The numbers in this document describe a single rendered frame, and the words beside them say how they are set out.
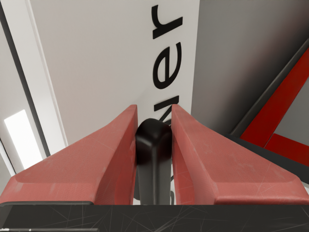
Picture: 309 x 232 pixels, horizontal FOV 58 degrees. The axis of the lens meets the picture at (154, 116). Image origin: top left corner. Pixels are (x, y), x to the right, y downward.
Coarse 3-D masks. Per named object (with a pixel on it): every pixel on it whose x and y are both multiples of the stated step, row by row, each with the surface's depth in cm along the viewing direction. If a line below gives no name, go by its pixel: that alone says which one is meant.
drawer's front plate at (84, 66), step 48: (0, 0) 9; (48, 0) 9; (96, 0) 11; (144, 0) 13; (192, 0) 16; (48, 48) 10; (96, 48) 11; (144, 48) 14; (192, 48) 18; (48, 96) 11; (96, 96) 12; (144, 96) 16; (48, 144) 13
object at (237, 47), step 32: (224, 0) 24; (256, 0) 30; (288, 0) 41; (224, 32) 26; (256, 32) 34; (288, 32) 49; (224, 64) 29; (256, 64) 39; (288, 64) 61; (192, 96) 25; (224, 96) 33; (256, 96) 46; (224, 128) 38
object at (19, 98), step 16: (0, 16) 10; (0, 32) 10; (0, 48) 10; (0, 64) 10; (16, 64) 11; (0, 80) 11; (16, 80) 11; (0, 96) 11; (16, 96) 11; (0, 112) 11; (16, 112) 12; (32, 112) 12; (0, 128) 11; (32, 128) 12; (16, 160) 12
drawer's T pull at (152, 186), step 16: (144, 128) 11; (160, 128) 11; (144, 144) 11; (160, 144) 11; (144, 160) 12; (160, 160) 12; (144, 176) 12; (160, 176) 12; (144, 192) 13; (160, 192) 13
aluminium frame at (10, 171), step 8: (0, 144) 11; (0, 152) 11; (0, 160) 11; (8, 160) 12; (0, 168) 12; (8, 168) 12; (0, 176) 12; (8, 176) 12; (0, 184) 12; (0, 192) 12
